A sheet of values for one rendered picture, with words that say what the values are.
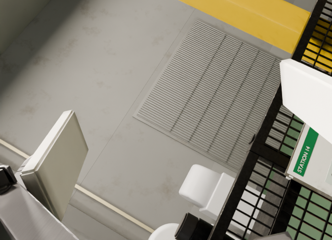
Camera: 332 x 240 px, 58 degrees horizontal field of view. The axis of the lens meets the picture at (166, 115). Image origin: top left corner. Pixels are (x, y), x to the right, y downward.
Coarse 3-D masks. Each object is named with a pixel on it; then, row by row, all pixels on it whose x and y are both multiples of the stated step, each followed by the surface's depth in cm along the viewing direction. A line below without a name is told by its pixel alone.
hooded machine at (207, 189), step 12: (192, 168) 493; (204, 168) 480; (192, 180) 477; (204, 180) 472; (216, 180) 470; (228, 180) 466; (180, 192) 480; (192, 192) 467; (204, 192) 465; (216, 192) 459; (228, 192) 460; (252, 192) 462; (204, 204) 457; (216, 204) 453; (240, 204) 455; (216, 216) 458; (240, 216) 449; (240, 228) 444
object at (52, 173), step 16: (64, 112) 18; (64, 128) 16; (80, 128) 19; (48, 144) 14; (64, 144) 16; (80, 144) 18; (32, 160) 13; (48, 160) 13; (64, 160) 15; (80, 160) 17; (32, 176) 12; (48, 176) 13; (64, 176) 15; (32, 192) 12; (48, 192) 13; (64, 192) 14; (48, 208) 13; (64, 208) 14
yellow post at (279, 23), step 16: (192, 0) 101; (208, 0) 98; (224, 0) 94; (240, 0) 94; (256, 0) 94; (272, 0) 94; (224, 16) 100; (240, 16) 96; (256, 16) 93; (272, 16) 92; (288, 16) 93; (304, 16) 93; (256, 32) 99; (272, 32) 95; (288, 32) 92; (288, 48) 98; (320, 64) 96
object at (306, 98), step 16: (288, 64) 17; (288, 80) 17; (304, 80) 15; (320, 80) 14; (288, 96) 18; (304, 96) 16; (320, 96) 14; (304, 112) 16; (320, 112) 14; (320, 128) 15
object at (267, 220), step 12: (276, 180) 82; (288, 180) 73; (276, 192) 77; (288, 192) 72; (264, 204) 81; (276, 204) 72; (288, 204) 71; (264, 216) 76; (288, 216) 70; (252, 228) 80; (264, 228) 72; (276, 228) 69
